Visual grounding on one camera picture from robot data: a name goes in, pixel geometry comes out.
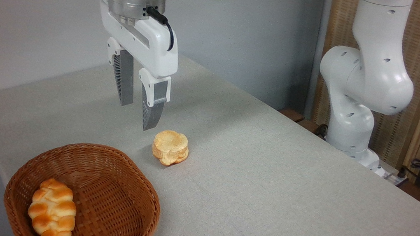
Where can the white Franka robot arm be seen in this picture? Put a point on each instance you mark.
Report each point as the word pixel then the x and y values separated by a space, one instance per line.
pixel 370 75

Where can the round pale bread bun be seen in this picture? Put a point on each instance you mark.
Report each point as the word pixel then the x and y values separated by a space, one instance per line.
pixel 170 147

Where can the brown wicker basket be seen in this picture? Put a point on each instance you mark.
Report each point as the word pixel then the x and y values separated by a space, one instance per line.
pixel 114 199

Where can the white power strip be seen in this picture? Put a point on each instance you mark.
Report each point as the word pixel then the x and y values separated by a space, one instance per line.
pixel 390 176

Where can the grey tablecloth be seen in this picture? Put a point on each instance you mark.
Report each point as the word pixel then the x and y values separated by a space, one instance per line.
pixel 266 185

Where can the braided golden bread loaf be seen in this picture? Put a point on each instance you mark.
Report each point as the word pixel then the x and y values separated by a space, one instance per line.
pixel 53 211

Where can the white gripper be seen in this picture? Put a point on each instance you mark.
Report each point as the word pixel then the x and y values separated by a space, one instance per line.
pixel 150 44

